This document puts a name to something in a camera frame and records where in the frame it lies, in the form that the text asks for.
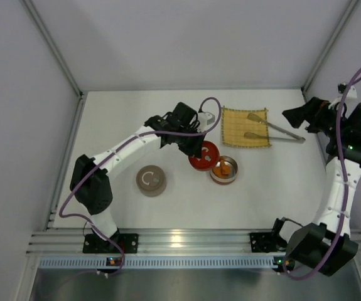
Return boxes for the aluminium rail frame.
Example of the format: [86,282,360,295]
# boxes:
[26,228,361,270]

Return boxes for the orange fried food piece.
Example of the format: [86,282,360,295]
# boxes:
[220,159,231,176]

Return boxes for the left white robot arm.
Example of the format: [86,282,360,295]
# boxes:
[70,102,215,241]

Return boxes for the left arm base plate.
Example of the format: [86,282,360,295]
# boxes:
[82,233,139,254]

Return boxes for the grey round lid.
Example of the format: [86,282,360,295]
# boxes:
[136,165,167,189]

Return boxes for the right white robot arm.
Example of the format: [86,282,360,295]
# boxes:
[283,97,361,276]

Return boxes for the bamboo mat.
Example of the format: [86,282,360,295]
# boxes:
[221,107,271,149]

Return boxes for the metal tongs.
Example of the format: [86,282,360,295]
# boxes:
[244,113,306,144]

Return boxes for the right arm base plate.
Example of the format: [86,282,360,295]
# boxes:
[249,232,287,253]

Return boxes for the red round lid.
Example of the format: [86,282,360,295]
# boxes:
[188,140,220,171]

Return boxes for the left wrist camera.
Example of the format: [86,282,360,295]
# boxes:
[197,112,215,132]

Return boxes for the steel round container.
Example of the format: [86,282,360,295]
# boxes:
[139,186,166,198]
[209,156,239,185]

